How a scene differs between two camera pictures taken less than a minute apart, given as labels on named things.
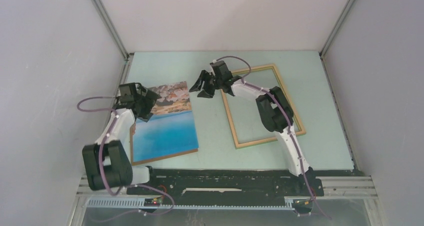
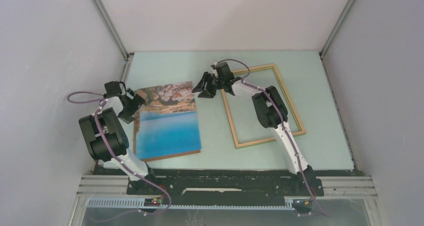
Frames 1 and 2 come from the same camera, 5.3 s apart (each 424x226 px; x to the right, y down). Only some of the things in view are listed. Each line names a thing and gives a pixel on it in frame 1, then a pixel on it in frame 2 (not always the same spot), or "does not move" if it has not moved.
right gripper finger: [197, 86] does not move
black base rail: [226, 183] does not move
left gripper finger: [150, 100] to [136, 101]
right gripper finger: [209, 88] does not move
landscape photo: [170, 130] does not move
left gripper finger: [144, 114] to [127, 115]
